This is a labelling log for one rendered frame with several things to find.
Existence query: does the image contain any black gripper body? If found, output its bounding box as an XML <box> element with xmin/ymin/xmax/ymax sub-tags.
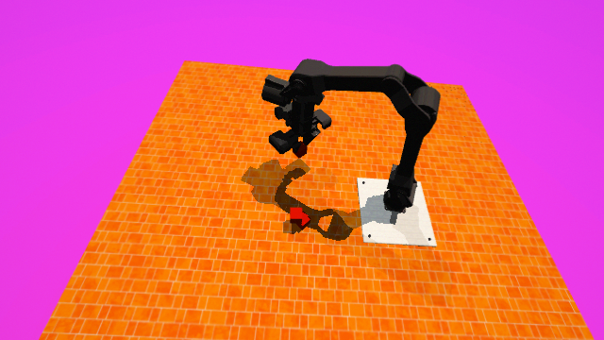
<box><xmin>268</xmin><ymin>109</ymin><xmax>332</xmax><ymax>154</ymax></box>

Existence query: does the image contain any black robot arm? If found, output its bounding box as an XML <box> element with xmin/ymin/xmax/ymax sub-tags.
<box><xmin>261</xmin><ymin>59</ymin><xmax>441</xmax><ymax>213</ymax></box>

